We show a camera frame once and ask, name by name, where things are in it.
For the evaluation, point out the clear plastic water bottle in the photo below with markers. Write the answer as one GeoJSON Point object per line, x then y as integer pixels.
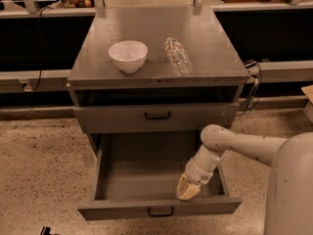
{"type": "Point", "coordinates": [178, 57]}

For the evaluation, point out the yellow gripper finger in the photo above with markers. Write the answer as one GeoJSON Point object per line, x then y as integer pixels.
{"type": "Point", "coordinates": [182, 186]}
{"type": "Point", "coordinates": [191, 191]}

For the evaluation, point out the grey top drawer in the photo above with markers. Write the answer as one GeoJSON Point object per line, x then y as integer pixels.
{"type": "Point", "coordinates": [154, 118]}

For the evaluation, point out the white ceramic bowl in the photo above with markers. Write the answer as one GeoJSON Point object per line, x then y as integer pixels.
{"type": "Point", "coordinates": [128, 55]}

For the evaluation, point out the grey drawer cabinet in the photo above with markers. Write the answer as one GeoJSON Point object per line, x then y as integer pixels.
{"type": "Point", "coordinates": [218, 74]}

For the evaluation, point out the black object on floor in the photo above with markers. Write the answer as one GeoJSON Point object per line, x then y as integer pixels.
{"type": "Point", "coordinates": [46, 231]}

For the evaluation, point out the grey drawer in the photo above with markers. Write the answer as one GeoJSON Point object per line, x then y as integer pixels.
{"type": "Point", "coordinates": [154, 118]}
{"type": "Point", "coordinates": [137, 175]}

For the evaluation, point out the cardboard box at right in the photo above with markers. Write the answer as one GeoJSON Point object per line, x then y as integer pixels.
{"type": "Point", "coordinates": [308, 109]}

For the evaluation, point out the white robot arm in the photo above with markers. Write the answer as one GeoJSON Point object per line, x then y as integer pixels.
{"type": "Point", "coordinates": [289, 201]}

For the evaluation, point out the wall power socket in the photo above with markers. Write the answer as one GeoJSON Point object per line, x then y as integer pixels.
{"type": "Point", "coordinates": [25, 85]}

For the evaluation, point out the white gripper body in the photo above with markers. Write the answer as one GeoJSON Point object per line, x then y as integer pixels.
{"type": "Point", "coordinates": [198, 174]}

